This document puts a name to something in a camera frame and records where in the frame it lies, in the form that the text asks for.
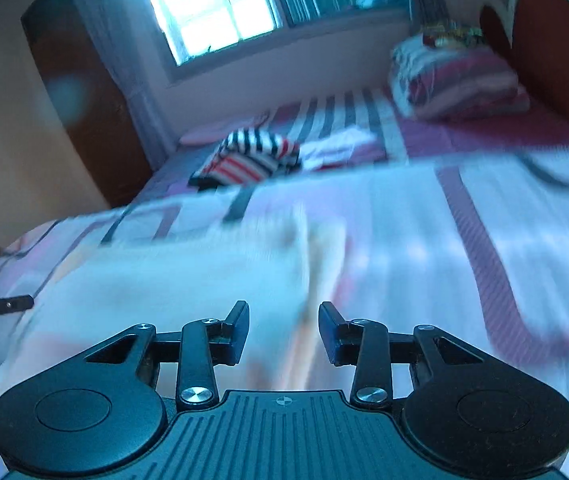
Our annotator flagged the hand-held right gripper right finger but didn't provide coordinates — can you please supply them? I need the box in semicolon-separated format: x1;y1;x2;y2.
318;302;485;408

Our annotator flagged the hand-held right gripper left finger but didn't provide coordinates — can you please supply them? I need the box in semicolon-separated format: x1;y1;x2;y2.
84;301;250;409

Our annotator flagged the white knit sweater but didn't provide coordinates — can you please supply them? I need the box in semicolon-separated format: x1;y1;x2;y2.
0;205;355;397

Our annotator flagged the patterned pink white blanket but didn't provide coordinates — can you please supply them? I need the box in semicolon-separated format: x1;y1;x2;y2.
0;144;569;480

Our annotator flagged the striped folded garment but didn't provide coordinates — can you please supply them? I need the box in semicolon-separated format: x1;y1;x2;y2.
188;129;302;189

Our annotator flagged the dark brown wooden door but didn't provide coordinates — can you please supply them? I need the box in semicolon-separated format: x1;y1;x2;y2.
21;0;154;209

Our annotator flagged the white pink folded cloth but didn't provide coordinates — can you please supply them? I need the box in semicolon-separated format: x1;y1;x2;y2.
299;127;386;170

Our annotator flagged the striped bed sheet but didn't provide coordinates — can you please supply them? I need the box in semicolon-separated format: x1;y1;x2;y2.
139;85;569;207

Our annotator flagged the sheer grey curtain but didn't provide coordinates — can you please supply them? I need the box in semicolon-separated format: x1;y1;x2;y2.
64;0;181;157

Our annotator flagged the striped pillow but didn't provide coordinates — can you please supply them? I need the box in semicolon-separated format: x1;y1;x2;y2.
389;35;531;122

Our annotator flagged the gold patterned cloth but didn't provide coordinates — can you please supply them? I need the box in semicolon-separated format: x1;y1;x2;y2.
422;20;485;51

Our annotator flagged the sliding glass window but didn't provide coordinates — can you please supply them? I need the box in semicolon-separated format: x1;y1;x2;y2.
134;0;415;70

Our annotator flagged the red white scalloped headboard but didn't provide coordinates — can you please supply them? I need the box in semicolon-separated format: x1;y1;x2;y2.
479;0;569;143

